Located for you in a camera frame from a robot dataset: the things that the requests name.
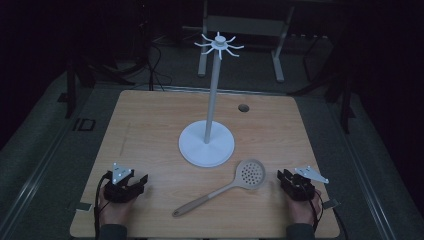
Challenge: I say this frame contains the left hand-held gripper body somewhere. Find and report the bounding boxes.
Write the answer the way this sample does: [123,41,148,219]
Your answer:
[103,162,145,204]

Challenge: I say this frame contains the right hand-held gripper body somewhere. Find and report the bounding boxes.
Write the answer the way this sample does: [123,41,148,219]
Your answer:
[283,165,330,202]

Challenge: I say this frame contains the beige slotted spoon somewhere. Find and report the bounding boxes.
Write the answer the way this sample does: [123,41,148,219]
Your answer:
[171,158,267,218]

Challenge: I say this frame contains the white hook stand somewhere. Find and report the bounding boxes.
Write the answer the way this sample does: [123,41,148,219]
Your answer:
[178,31,245,168]

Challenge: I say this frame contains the person's left hand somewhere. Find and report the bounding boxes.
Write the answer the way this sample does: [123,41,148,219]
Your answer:
[98,194,138,228]

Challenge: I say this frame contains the person's right hand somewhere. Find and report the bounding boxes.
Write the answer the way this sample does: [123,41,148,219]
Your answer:
[287,189,323,226]

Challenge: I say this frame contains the black floor socket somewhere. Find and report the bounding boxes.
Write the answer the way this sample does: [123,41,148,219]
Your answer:
[72,117,97,132]

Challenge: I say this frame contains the black metal stand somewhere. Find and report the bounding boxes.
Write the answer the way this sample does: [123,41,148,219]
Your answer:
[288,31,357,135]
[57,58,134,120]

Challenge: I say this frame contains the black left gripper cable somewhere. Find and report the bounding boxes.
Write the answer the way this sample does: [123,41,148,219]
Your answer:
[93,172,113,240]

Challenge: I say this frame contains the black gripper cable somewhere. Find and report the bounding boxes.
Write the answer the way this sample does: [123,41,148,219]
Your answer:
[93,172,113,240]
[308,190,324,234]

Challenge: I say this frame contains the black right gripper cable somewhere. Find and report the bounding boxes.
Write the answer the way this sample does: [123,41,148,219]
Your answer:
[308,190,324,234]

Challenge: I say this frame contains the black floor cables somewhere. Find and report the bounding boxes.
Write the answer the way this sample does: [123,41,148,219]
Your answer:
[141,19,174,92]

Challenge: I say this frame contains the white desk frame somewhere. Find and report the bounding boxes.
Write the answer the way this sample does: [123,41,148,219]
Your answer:
[197,0,296,84]

